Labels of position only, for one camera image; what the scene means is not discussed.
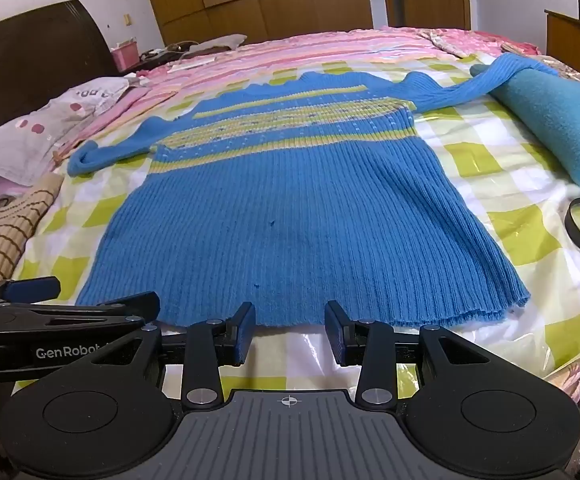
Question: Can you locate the grey cloth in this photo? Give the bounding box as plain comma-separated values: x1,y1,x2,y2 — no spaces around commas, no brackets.
187,34,248,56

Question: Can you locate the grey dotted pillow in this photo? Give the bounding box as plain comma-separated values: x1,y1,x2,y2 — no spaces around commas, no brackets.
0,76,132,187

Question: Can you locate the pink box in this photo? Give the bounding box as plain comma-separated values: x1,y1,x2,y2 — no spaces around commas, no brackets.
110,42,139,74

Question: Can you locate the dark nightstand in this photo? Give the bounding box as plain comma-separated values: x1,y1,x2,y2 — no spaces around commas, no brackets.
120,46,191,74

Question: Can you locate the floral cloth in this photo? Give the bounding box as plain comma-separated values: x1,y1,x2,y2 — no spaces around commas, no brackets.
417,27,476,59

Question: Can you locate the teal fleece blanket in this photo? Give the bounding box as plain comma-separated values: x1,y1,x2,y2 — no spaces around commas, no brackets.
470,62,580,194

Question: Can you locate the wooden wardrobe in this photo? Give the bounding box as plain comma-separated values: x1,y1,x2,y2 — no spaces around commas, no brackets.
137,0,375,47

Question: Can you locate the wooden desk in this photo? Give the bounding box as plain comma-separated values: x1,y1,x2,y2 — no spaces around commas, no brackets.
544,9,580,88

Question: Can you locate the green white checkered sheet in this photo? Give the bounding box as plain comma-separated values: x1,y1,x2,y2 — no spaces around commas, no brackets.
12,57,580,397

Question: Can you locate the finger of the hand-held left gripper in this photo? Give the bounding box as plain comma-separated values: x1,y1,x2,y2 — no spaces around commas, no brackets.
0,277,62,307
20,291,161,335

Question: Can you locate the pink striped bedspread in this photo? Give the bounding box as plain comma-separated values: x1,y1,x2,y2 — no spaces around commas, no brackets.
57,25,545,162

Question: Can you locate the white flat packet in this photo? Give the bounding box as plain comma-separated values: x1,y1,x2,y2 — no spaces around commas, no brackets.
167,57,221,74

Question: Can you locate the dark wooden headboard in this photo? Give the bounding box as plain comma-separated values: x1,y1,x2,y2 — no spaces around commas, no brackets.
0,0,121,162

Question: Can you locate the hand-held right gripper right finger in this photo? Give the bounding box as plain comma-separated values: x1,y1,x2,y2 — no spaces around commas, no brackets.
324,300,496,407

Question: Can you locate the blue knitted sweater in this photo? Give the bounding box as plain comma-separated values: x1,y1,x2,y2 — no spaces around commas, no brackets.
66,57,561,330

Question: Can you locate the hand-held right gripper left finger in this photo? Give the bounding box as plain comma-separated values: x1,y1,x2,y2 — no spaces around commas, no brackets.
88,302,257,409

